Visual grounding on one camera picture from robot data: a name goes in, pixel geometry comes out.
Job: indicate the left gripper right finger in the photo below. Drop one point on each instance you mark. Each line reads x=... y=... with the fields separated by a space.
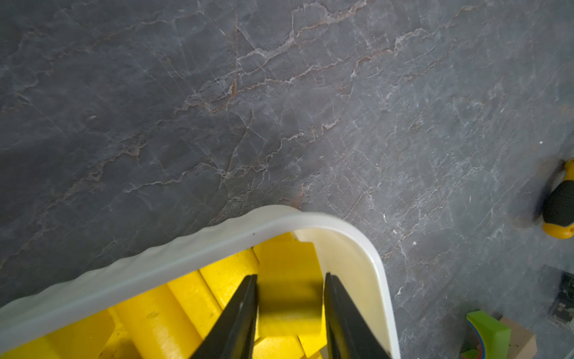
x=348 y=335

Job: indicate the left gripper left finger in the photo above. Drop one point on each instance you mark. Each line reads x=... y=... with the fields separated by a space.
x=233 y=335

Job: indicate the thin yellow stick block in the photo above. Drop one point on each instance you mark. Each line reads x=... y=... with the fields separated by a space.
x=197 y=300

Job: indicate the white plastic tub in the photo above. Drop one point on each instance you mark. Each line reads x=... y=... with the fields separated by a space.
x=342 y=249

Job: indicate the green rectangular block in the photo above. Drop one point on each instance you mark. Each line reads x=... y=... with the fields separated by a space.
x=494 y=337

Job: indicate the tan wooden cube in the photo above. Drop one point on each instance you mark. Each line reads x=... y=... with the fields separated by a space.
x=523 y=343

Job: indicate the small grey metal clip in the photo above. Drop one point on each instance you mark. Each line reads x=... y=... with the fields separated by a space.
x=562 y=308

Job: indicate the yellow black screwdriver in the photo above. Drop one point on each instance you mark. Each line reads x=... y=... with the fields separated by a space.
x=558 y=207

